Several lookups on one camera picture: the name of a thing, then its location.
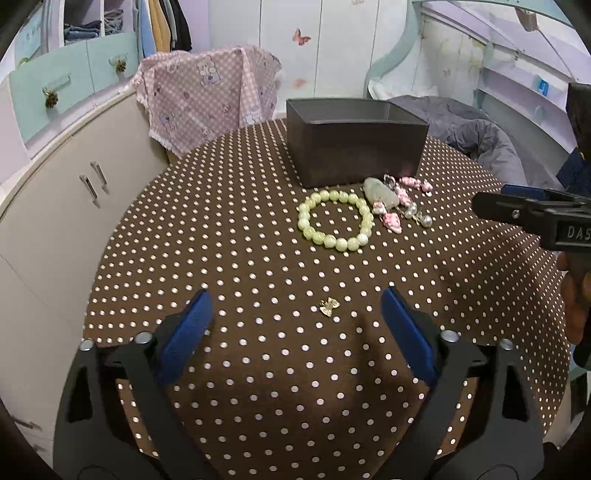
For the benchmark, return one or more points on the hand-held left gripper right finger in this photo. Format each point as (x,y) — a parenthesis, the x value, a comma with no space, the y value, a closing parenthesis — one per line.
(411,334)

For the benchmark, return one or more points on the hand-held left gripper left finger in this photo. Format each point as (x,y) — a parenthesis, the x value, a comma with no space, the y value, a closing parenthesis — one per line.
(187,330)

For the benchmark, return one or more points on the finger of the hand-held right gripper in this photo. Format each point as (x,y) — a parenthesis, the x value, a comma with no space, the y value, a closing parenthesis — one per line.
(512,211)
(526,191)

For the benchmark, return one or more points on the gold bow earring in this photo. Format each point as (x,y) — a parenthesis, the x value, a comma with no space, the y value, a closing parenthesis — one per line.
(329,308)

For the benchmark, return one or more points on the dark grey box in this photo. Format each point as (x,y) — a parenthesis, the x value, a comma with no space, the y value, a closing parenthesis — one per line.
(355,147)

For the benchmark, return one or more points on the person's right hand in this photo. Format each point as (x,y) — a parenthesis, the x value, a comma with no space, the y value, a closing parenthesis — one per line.
(577,300)

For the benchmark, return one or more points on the grey padded jacket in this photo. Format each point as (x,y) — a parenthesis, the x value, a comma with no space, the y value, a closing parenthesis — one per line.
(480,134)

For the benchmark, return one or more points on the pearl earring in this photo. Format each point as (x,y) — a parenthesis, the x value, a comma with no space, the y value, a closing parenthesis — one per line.
(427,221)
(411,211)

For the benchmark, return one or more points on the pink bead charm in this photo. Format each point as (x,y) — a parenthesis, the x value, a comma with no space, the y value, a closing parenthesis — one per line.
(418,183)

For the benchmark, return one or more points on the pink bow charm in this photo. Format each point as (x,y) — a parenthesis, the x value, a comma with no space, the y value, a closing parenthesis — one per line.
(391,221)

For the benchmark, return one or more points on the pale jade pendant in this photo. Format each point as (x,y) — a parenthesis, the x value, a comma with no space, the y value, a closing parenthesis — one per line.
(381,194)

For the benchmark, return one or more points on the beige cabinet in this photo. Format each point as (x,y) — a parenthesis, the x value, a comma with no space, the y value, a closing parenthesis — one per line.
(51,221)

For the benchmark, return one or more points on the pink bear-print cloth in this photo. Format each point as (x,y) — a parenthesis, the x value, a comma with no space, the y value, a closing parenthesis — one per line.
(203,99)

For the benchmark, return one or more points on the teal drawer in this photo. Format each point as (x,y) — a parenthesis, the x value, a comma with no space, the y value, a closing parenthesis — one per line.
(108,76)
(55,110)

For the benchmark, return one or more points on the black hanging garment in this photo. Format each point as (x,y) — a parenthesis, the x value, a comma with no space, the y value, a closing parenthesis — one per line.
(181,25)

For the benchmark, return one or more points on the light blue hanging garment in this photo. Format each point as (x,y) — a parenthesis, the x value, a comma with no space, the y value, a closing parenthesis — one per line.
(147,27)

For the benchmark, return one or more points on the yellow hanging garment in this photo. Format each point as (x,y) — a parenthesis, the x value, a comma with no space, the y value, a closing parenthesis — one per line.
(160,25)

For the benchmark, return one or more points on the folded jeans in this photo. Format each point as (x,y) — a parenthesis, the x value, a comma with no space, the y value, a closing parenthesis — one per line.
(81,33)

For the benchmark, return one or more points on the white wall shelf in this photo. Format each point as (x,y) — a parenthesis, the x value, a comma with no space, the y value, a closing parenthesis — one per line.
(517,97)

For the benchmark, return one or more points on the teal curved bed frame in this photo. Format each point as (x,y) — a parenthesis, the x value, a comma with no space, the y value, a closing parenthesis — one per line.
(392,55)

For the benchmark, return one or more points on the butterfly wall sticker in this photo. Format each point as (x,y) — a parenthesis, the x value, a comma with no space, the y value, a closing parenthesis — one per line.
(301,37)

